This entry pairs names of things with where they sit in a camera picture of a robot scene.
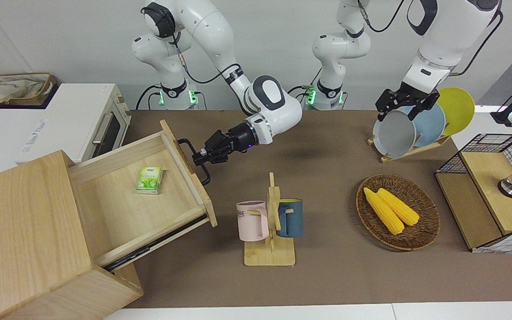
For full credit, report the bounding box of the brown table mat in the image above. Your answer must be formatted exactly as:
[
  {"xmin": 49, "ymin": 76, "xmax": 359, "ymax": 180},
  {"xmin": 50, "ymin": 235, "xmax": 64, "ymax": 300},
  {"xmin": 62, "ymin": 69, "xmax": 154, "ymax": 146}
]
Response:
[{"xmin": 118, "ymin": 109, "xmax": 512, "ymax": 309}]

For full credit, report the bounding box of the pink mug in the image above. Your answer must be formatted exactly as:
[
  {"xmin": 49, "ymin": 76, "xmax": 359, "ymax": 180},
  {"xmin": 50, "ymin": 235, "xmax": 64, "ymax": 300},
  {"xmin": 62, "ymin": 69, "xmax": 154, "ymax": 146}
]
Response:
[{"xmin": 236, "ymin": 201, "xmax": 270, "ymax": 242}]

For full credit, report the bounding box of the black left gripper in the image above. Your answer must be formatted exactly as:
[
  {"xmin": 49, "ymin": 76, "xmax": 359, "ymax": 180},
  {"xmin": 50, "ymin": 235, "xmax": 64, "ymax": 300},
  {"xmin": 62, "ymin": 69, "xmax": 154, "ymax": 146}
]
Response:
[{"xmin": 375, "ymin": 82, "xmax": 440, "ymax": 122}]

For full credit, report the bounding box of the wooden mug rack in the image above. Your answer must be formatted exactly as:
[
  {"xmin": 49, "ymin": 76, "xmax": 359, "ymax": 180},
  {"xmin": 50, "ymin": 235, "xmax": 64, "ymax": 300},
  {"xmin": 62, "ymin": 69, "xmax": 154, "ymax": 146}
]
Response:
[{"xmin": 244, "ymin": 172, "xmax": 296, "ymax": 267}]

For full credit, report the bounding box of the light blue plate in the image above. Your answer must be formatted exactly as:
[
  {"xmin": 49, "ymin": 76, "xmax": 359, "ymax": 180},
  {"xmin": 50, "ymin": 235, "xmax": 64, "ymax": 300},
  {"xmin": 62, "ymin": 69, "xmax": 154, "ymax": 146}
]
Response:
[{"xmin": 405, "ymin": 103, "xmax": 447, "ymax": 148}]

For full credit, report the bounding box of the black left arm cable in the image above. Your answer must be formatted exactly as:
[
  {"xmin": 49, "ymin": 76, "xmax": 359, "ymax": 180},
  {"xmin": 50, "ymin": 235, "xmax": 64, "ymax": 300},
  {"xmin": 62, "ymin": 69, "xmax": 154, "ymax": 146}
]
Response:
[{"xmin": 357, "ymin": 0, "xmax": 504, "ymax": 76}]

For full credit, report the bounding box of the beige canvas bag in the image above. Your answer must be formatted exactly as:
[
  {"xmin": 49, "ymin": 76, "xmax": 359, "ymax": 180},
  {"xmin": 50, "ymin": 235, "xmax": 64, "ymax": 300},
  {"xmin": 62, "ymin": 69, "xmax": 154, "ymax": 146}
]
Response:
[{"xmin": 0, "ymin": 72, "xmax": 56, "ymax": 107}]

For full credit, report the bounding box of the wooden plate rack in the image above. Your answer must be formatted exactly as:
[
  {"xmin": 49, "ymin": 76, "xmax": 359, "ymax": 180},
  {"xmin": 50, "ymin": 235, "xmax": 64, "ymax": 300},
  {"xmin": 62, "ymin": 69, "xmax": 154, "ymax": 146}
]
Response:
[{"xmin": 367, "ymin": 133, "xmax": 452, "ymax": 164}]

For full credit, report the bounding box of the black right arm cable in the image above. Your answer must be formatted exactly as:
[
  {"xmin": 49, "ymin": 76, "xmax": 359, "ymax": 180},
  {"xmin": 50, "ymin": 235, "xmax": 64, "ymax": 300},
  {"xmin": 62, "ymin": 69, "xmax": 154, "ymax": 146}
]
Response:
[{"xmin": 163, "ymin": 18, "xmax": 243, "ymax": 85}]

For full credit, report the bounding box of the grey plate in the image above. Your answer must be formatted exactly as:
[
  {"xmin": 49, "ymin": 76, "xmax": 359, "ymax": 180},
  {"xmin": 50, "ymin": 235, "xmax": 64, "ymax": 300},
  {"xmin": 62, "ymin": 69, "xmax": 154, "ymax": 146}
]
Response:
[{"xmin": 372, "ymin": 110, "xmax": 417, "ymax": 159}]

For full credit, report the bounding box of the yellow plate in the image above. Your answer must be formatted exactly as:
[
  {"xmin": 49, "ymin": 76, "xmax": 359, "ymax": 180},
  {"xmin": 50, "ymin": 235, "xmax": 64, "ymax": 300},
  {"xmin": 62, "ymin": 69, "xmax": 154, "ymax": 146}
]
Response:
[{"xmin": 436, "ymin": 87, "xmax": 476, "ymax": 136}]

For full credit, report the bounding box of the white toaster oven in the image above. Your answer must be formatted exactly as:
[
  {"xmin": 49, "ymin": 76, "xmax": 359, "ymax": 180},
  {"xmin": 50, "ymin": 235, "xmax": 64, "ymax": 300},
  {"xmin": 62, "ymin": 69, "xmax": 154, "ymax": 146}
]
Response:
[{"xmin": 0, "ymin": 83, "xmax": 132, "ymax": 183}]

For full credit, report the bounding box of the brown wicker basket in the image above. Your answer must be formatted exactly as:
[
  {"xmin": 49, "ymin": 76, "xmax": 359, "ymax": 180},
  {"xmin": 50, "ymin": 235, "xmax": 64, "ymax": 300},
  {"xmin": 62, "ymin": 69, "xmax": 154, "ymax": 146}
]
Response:
[{"xmin": 356, "ymin": 173, "xmax": 441, "ymax": 252}]

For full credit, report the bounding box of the wire grid box wooden shelf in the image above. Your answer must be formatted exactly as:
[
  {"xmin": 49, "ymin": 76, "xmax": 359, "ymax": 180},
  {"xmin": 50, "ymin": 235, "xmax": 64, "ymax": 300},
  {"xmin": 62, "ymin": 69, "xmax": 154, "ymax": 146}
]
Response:
[{"xmin": 435, "ymin": 133, "xmax": 512, "ymax": 254}]

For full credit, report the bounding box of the green tea box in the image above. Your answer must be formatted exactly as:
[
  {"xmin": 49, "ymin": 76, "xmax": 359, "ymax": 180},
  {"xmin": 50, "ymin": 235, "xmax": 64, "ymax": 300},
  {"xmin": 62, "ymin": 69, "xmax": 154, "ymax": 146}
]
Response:
[{"xmin": 136, "ymin": 166, "xmax": 164, "ymax": 195}]

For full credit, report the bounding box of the dark blue mug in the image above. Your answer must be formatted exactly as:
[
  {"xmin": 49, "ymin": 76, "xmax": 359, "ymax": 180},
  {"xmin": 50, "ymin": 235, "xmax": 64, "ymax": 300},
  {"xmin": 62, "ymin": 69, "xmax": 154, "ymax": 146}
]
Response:
[{"xmin": 276, "ymin": 199, "xmax": 304, "ymax": 238}]

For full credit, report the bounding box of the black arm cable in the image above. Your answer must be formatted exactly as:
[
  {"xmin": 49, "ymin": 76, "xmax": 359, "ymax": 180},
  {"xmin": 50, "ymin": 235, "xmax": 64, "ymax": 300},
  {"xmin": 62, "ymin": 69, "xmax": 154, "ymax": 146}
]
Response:
[
  {"xmin": 163, "ymin": 18, "xmax": 243, "ymax": 85},
  {"xmin": 357, "ymin": 0, "xmax": 504, "ymax": 76}
]

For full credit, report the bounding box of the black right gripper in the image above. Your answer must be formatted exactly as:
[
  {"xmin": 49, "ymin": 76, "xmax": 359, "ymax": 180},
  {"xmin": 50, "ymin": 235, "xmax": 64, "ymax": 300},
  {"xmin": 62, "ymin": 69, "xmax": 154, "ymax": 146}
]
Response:
[{"xmin": 192, "ymin": 123, "xmax": 259, "ymax": 167}]

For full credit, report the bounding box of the wooden drawer with black handle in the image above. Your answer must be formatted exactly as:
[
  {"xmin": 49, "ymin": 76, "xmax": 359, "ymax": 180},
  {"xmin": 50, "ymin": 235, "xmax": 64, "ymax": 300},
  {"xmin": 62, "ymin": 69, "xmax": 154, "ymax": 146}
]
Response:
[{"xmin": 67, "ymin": 119, "xmax": 218, "ymax": 272}]

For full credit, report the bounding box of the yellow corn cob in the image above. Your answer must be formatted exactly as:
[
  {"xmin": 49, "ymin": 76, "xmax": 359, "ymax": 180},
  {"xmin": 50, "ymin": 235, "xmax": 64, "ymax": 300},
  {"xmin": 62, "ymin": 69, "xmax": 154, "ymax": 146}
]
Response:
[
  {"xmin": 376, "ymin": 188, "xmax": 420, "ymax": 226},
  {"xmin": 364, "ymin": 187, "xmax": 405, "ymax": 235}
]

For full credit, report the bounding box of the light wooden cabinet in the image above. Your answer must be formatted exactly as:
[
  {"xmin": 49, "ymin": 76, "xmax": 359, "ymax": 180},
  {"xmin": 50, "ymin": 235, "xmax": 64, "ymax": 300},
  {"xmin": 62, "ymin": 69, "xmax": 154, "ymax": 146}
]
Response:
[{"xmin": 0, "ymin": 150, "xmax": 144, "ymax": 320}]

